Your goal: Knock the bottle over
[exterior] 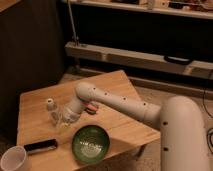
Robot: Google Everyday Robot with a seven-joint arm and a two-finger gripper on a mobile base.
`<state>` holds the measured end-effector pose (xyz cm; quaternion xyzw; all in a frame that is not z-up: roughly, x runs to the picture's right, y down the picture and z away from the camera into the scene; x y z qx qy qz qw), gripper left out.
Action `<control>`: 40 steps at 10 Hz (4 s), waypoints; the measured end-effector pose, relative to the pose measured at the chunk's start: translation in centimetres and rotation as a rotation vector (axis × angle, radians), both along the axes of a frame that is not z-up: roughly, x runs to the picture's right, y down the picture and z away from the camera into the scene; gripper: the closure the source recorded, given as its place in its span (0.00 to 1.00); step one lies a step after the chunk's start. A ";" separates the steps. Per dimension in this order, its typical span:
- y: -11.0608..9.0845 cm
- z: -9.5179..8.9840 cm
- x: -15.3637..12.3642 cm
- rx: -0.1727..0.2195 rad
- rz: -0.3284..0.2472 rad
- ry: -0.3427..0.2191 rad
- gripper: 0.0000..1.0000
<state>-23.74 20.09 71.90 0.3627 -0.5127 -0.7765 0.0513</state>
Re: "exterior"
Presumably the black handle on rail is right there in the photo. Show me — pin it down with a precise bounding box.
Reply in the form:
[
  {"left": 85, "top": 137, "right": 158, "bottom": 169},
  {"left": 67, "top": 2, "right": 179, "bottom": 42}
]
[{"left": 164, "top": 56, "right": 193, "bottom": 65}]

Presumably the black rectangular remote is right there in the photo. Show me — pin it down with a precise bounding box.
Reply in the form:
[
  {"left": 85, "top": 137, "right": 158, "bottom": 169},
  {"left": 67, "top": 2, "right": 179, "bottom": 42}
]
[{"left": 24, "top": 139, "right": 58, "bottom": 154}]

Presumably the green glass bowl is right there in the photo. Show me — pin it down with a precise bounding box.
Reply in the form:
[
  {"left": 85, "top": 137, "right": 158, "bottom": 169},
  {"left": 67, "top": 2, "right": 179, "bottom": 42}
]
[{"left": 71, "top": 125, "right": 110, "bottom": 164}]

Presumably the upper shelf with clutter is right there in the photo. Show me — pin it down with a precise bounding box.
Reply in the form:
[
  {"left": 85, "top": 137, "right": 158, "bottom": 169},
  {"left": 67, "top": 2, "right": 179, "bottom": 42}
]
[{"left": 60, "top": 0, "right": 213, "bottom": 20}]

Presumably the clear plastic bottle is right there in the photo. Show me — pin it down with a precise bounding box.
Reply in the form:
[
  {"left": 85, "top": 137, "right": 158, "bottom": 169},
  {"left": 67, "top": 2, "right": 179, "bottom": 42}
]
[{"left": 46, "top": 98, "right": 62, "bottom": 127}]

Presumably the white wooden shelf rail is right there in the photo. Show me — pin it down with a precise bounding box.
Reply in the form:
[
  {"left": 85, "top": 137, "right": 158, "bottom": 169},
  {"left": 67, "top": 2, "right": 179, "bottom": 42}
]
[{"left": 65, "top": 42, "right": 213, "bottom": 78}]

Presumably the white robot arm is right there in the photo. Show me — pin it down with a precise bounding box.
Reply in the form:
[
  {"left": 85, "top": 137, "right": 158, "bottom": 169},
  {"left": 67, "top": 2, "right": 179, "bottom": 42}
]
[{"left": 62, "top": 82, "right": 211, "bottom": 171}]

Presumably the metal pole stand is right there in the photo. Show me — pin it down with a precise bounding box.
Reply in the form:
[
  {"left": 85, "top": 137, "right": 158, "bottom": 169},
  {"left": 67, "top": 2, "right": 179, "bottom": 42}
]
[{"left": 67, "top": 0, "right": 79, "bottom": 46}]

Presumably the black cable on floor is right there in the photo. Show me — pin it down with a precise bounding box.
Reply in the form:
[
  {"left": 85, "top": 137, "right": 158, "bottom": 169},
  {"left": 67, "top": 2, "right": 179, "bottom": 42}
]
[{"left": 201, "top": 69, "right": 213, "bottom": 154}]

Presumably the white plastic cup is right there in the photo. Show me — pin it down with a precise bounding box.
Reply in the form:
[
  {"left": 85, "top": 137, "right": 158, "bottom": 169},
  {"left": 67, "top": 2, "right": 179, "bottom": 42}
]
[{"left": 0, "top": 146, "right": 29, "bottom": 171}]

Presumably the wooden table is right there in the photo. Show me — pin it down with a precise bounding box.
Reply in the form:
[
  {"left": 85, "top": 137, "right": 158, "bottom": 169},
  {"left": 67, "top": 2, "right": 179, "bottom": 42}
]
[{"left": 16, "top": 69, "right": 161, "bottom": 171}]

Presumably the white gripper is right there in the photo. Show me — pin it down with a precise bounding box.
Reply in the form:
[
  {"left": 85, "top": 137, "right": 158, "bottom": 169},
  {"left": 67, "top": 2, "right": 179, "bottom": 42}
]
[{"left": 57, "top": 97, "right": 86, "bottom": 129}]

